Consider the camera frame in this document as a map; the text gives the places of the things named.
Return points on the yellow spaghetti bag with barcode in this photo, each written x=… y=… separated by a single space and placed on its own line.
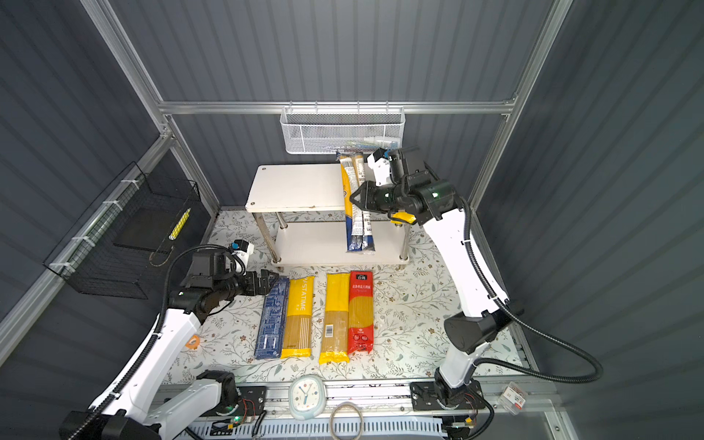
x=334 y=346

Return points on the mint analog clock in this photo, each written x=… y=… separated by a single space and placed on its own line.
x=307 y=397

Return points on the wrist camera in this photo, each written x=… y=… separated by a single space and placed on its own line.
x=242 y=249
x=380 y=165

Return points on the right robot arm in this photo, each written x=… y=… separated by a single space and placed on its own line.
x=485 y=308

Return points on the floral table mat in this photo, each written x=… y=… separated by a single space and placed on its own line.
x=395 y=333

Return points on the black wire basket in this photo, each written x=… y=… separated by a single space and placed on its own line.
x=124 y=250

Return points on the white two-tier shelf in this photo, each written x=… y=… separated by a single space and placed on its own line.
x=280 y=189

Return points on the pens in white basket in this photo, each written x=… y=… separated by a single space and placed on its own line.
x=367 y=144

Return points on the white wire mesh basket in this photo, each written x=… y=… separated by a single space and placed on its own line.
x=308 y=133

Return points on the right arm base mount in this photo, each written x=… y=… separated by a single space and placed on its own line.
x=429 y=396

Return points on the yellow green marker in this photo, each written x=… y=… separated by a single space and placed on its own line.
x=178 y=227

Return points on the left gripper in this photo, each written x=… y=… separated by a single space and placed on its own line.
x=264 y=287

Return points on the blue pasta box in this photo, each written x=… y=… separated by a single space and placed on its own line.
x=272 y=321

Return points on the red spaghetti bag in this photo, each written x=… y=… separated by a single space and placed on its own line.
x=360 y=312

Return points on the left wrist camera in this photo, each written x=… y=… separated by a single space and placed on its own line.
x=242 y=249

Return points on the yellow Pastatime spaghetti bag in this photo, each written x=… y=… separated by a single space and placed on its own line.
x=299 y=319

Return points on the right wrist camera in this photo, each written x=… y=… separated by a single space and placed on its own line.
x=380 y=165

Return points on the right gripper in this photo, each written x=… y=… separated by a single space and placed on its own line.
x=366 y=197

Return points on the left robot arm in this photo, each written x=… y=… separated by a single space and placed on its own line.
x=123 y=410

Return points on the small packet on rail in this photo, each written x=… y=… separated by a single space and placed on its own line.
x=513 y=399

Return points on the clear blue spaghetti bag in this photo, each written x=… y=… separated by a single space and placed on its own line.
x=359 y=238

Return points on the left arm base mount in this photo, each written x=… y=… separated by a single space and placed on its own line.
x=249 y=406

